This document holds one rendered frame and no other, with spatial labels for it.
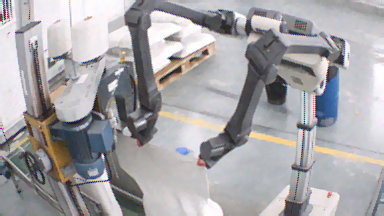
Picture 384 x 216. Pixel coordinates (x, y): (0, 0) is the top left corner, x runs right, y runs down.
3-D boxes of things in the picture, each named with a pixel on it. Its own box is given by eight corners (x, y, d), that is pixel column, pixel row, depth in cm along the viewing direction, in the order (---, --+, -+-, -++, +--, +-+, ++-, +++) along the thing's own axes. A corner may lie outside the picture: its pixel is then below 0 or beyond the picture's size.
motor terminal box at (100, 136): (117, 145, 167) (110, 118, 161) (110, 160, 158) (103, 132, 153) (100, 144, 169) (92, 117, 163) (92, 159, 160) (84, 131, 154)
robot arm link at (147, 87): (151, 10, 150) (133, 6, 156) (139, 17, 147) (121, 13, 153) (166, 107, 177) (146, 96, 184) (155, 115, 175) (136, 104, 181)
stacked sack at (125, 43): (185, 31, 498) (183, 20, 492) (143, 53, 452) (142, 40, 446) (155, 29, 522) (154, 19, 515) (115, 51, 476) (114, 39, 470)
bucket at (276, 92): (293, 96, 443) (292, 73, 431) (283, 109, 423) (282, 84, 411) (271, 90, 460) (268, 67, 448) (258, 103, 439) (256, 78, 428)
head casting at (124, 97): (141, 116, 212) (132, 54, 199) (107, 141, 195) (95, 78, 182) (100, 104, 229) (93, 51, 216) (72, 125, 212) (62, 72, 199)
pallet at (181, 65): (218, 53, 560) (217, 42, 553) (149, 98, 475) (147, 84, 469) (161, 45, 608) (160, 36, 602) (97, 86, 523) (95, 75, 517)
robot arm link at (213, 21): (153, -8, 146) (136, -11, 151) (137, 24, 148) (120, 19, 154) (224, 17, 182) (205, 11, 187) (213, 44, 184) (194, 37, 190)
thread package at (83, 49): (118, 48, 162) (115, 9, 155) (88, 67, 151) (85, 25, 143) (93, 46, 172) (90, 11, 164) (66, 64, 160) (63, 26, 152)
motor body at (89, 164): (113, 170, 171) (98, 113, 160) (92, 186, 161) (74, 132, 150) (90, 158, 180) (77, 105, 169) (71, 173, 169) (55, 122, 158)
